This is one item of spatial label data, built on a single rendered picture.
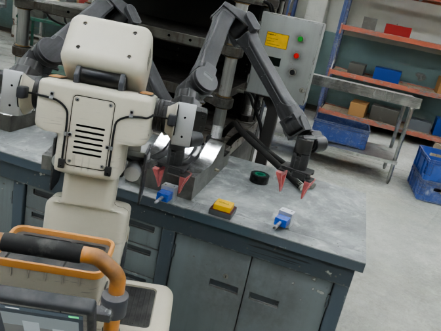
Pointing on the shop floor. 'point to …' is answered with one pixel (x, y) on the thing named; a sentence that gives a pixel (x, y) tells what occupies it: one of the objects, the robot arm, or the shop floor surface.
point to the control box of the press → (285, 64)
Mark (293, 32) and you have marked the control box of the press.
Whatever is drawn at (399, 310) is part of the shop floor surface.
